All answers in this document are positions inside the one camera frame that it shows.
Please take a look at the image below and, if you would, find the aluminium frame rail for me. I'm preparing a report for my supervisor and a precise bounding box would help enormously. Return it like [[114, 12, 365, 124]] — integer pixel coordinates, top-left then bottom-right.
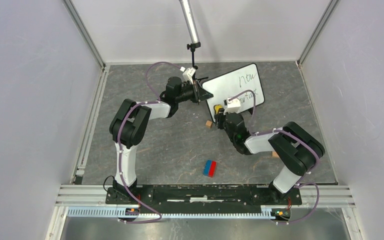
[[55, 185, 356, 220]]

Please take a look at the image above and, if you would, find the black framed whiteboard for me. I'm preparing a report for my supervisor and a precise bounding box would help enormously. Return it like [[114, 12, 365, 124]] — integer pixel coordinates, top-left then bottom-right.
[[202, 63, 265, 115]]

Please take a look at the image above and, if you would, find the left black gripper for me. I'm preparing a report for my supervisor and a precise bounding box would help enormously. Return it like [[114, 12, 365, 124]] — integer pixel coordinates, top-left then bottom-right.
[[175, 80, 213, 104]]

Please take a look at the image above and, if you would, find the blue and red block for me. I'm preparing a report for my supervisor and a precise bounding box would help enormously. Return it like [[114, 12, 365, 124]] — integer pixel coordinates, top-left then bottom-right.
[[202, 160, 217, 178]]

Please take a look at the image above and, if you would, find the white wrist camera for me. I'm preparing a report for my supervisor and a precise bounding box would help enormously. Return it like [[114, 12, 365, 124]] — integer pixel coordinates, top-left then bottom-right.
[[224, 98, 241, 115], [179, 66, 196, 85]]

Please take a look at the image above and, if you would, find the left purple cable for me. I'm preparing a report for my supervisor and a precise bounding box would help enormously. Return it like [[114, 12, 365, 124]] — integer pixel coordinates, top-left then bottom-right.
[[116, 61, 183, 225]]

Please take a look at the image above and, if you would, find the yellow bone shaped eraser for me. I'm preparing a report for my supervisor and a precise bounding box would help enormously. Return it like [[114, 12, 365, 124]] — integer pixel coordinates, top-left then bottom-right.
[[213, 104, 224, 115]]

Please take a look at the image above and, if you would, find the black tripod stand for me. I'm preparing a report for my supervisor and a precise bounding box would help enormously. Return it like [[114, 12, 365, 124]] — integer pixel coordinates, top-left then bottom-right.
[[186, 41, 209, 104]]

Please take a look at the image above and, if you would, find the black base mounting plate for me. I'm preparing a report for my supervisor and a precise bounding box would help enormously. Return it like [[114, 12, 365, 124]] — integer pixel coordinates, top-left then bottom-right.
[[105, 184, 303, 214]]

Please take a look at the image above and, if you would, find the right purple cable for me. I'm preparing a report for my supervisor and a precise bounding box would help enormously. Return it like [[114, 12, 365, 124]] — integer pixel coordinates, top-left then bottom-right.
[[228, 90, 321, 226]]

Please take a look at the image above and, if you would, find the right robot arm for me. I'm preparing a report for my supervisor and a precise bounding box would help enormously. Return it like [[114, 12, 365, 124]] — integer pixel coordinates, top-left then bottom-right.
[[214, 113, 326, 204]]

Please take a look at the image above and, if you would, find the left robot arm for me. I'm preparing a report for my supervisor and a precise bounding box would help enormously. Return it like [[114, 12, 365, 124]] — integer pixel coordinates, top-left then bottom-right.
[[109, 77, 214, 204]]

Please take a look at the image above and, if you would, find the small wooden cube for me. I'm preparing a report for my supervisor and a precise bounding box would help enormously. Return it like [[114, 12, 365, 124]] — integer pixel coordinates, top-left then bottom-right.
[[205, 120, 213, 129]]

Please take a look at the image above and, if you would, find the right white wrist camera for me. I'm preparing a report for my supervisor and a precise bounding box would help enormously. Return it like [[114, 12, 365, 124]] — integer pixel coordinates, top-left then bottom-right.
[[224, 98, 241, 115]]

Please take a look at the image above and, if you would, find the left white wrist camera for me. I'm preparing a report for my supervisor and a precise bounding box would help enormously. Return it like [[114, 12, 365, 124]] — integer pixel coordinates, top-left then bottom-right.
[[179, 66, 196, 85]]

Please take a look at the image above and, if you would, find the purple cable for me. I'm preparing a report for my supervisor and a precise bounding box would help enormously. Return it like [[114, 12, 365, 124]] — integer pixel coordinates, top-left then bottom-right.
[[228, 90, 321, 226], [116, 61, 183, 225]]

